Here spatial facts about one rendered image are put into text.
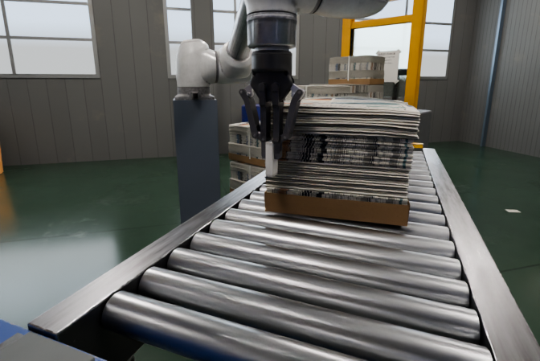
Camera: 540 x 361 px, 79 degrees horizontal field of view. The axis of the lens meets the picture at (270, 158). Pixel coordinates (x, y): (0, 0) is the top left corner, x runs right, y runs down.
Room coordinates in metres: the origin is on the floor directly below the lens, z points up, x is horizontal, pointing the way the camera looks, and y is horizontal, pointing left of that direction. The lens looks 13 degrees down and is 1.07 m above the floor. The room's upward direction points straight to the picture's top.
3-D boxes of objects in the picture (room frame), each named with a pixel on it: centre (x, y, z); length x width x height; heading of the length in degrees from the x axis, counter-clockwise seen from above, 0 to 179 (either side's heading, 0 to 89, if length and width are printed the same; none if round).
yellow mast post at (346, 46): (3.42, -0.77, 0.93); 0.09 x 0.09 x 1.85; 49
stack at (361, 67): (2.87, -0.74, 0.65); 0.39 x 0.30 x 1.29; 49
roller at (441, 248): (0.61, -0.12, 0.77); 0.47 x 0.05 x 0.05; 69
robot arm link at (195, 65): (1.62, 0.36, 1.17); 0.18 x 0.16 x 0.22; 109
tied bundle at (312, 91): (2.43, -0.35, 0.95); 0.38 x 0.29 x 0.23; 49
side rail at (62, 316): (0.95, 0.02, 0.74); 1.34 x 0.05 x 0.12; 159
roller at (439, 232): (0.67, -0.14, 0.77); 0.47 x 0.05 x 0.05; 69
